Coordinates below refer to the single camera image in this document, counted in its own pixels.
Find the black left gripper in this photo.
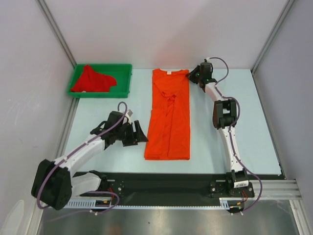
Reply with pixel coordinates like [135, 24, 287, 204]
[114, 120, 148, 146]

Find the orange t shirt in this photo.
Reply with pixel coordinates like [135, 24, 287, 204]
[144, 69, 191, 161]

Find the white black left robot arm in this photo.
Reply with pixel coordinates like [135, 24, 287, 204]
[31, 111, 148, 210]

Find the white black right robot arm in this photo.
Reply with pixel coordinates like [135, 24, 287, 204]
[187, 60, 254, 198]

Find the green plastic tray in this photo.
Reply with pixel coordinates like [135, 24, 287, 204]
[67, 64, 132, 98]

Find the red t shirt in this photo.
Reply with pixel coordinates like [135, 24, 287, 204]
[70, 65, 117, 93]

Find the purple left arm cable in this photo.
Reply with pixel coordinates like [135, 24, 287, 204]
[36, 101, 129, 222]

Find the grey slotted cable duct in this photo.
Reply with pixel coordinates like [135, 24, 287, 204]
[65, 197, 242, 210]

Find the right aluminium corner post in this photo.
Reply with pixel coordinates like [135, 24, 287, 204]
[250, 0, 297, 75]

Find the aluminium corner post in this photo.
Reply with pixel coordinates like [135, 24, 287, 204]
[250, 0, 297, 75]
[35, 0, 77, 68]

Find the aluminium front frame rail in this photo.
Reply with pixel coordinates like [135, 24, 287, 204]
[34, 179, 303, 200]

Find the left aluminium corner post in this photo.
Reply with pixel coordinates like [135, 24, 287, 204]
[35, 0, 77, 68]

